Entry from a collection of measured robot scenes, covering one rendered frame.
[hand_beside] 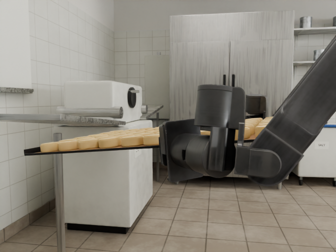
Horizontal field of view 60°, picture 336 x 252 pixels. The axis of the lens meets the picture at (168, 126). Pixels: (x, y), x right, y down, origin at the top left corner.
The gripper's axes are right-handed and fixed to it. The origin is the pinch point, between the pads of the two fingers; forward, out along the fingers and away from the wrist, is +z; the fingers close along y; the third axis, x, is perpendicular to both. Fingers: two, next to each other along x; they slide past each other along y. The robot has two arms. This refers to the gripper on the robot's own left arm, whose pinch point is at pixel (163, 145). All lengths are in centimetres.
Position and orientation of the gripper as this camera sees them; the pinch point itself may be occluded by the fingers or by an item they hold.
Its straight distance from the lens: 57.6
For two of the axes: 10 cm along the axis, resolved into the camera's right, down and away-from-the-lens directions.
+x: 9.1, -1.0, 4.0
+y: 0.8, 9.9, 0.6
